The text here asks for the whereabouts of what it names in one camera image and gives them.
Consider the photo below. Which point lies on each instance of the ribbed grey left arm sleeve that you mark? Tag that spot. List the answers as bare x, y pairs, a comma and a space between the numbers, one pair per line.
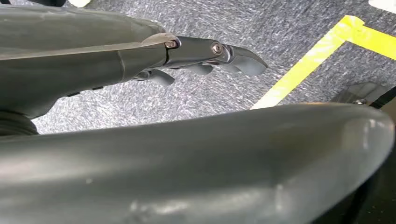
15, 123

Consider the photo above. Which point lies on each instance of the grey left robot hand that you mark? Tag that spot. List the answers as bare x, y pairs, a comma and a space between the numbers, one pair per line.
71, 52

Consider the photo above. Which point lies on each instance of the large smooth grey robot shell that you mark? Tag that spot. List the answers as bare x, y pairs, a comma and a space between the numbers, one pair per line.
191, 167

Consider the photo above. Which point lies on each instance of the dark base piece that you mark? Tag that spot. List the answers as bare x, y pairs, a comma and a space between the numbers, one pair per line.
46, 2

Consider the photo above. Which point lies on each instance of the white flat object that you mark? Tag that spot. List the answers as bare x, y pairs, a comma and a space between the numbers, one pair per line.
79, 2
383, 4

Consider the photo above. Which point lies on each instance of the grey metal bracket with bolt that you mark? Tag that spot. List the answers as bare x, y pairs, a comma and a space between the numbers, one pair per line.
362, 92

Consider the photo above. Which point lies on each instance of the yellow floor tape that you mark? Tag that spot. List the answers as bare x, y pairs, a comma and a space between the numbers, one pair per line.
312, 58

